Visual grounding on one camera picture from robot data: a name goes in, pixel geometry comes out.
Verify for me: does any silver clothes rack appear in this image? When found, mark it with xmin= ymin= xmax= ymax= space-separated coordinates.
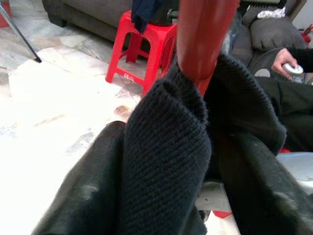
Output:
xmin=0 ymin=4 xmax=42 ymax=63

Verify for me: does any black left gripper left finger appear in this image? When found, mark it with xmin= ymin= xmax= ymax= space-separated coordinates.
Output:
xmin=31 ymin=121 xmax=127 ymax=235

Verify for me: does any white handheld object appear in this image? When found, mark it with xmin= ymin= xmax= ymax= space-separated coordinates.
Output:
xmin=282 ymin=62 xmax=304 ymax=75

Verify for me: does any red plastic hanger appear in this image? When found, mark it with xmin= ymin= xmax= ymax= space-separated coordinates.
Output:
xmin=176 ymin=0 xmax=240 ymax=97

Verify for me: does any black shirt with green print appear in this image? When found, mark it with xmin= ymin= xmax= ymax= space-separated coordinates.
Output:
xmin=117 ymin=52 xmax=287 ymax=235

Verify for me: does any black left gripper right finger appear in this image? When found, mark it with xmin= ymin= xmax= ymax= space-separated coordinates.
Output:
xmin=219 ymin=133 xmax=313 ymax=235

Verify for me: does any navy blue garment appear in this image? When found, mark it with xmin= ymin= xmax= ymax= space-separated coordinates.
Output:
xmin=131 ymin=0 xmax=165 ymax=34

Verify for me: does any dark grey fabric sofa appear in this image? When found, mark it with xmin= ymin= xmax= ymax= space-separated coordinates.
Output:
xmin=41 ymin=0 xmax=308 ymax=69

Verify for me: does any person in black clothes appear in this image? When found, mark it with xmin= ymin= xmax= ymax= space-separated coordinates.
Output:
xmin=251 ymin=46 xmax=313 ymax=152

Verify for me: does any grey standing fan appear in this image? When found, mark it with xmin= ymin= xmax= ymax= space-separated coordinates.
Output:
xmin=195 ymin=151 xmax=313 ymax=212

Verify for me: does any white patterned cloth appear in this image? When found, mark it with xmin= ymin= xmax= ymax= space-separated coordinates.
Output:
xmin=256 ymin=6 xmax=287 ymax=19

